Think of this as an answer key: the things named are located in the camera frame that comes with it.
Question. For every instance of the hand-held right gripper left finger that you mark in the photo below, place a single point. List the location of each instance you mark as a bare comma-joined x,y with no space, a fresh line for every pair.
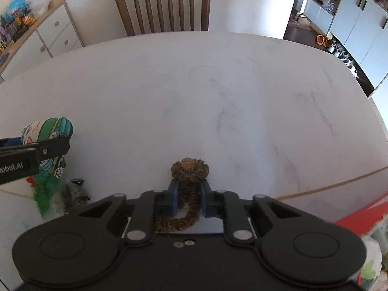
173,198

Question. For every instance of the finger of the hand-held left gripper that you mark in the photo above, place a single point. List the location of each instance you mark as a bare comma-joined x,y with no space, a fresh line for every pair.
13,142
53,148

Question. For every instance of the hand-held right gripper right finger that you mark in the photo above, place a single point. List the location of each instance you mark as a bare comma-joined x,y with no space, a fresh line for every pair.
204,198

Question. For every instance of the green haired doll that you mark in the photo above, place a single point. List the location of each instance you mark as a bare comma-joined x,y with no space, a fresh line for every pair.
57,127

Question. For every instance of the white box with red edges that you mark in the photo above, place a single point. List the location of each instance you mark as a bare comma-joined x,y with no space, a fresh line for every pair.
357,215

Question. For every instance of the small dark object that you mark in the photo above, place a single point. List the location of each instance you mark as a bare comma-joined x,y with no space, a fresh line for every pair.
75,192

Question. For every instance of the row of small toys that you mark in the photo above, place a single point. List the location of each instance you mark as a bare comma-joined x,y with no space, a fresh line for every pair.
16,30

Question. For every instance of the white sideboard with wooden top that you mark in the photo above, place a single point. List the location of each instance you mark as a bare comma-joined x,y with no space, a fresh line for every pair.
56,33

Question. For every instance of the blue toy helmet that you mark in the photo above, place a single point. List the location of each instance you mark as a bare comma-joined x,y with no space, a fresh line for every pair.
16,8

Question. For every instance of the white plastic bag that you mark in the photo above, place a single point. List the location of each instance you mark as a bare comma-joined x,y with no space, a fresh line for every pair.
38,3

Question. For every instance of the patterned rug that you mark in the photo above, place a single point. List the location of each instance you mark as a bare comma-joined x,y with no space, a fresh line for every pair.
298,25

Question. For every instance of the row of black white shoes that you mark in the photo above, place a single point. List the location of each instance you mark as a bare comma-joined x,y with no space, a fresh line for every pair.
344,59

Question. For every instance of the orange slippers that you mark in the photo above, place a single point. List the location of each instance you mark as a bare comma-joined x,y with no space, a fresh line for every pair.
323,41

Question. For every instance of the tall white cabinet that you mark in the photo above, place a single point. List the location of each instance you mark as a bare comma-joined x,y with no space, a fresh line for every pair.
360,33

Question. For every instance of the clear plastic bag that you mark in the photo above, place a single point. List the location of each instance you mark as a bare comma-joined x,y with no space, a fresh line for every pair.
329,4

